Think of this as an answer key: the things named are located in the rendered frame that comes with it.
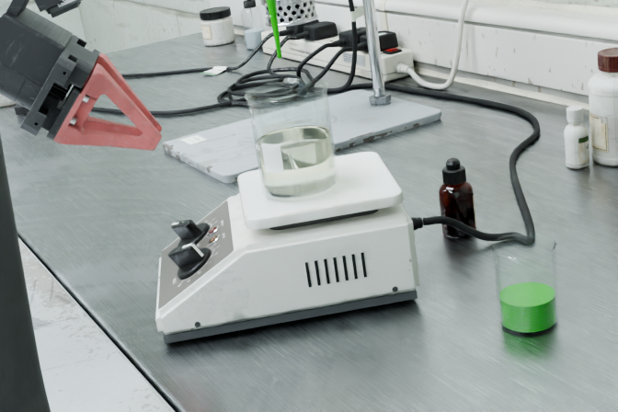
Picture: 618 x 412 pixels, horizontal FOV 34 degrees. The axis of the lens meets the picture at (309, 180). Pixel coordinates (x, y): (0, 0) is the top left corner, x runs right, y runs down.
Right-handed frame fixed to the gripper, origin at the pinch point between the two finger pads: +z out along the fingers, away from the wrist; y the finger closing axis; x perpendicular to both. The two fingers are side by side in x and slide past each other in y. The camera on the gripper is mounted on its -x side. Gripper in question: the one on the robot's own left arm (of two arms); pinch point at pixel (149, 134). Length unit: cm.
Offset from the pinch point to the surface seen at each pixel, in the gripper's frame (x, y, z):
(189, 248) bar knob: 3.9, -9.7, 5.9
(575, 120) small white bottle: -19.1, 10.6, 36.0
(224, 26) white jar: 1, 110, 14
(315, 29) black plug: -9, 78, 23
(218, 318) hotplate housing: 6.9, -12.1, 10.0
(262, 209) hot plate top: -1.5, -9.7, 9.0
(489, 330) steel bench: -3.8, -18.3, 25.5
